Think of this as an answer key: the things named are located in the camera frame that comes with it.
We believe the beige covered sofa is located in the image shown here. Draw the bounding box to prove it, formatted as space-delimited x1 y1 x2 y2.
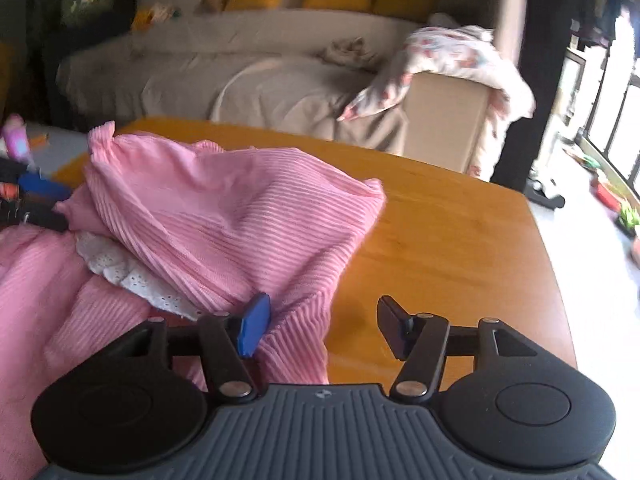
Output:
56 9 490 172

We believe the floral pink blanket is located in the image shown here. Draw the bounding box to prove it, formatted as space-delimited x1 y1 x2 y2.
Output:
340 26 536 181

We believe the yellow plush toy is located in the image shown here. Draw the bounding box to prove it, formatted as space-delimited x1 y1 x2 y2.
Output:
131 3 176 32

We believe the red plastic basin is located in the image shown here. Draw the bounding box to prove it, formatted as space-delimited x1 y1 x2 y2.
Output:
590 179 626 214

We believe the crumpled beige cloth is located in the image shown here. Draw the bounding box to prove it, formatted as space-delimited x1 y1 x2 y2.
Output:
320 37 378 68

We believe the pink ribbed child's dress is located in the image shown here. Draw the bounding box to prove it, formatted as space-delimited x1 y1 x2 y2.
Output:
1 124 386 479

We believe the small green plant tray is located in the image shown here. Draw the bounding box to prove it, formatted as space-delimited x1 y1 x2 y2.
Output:
615 204 640 238

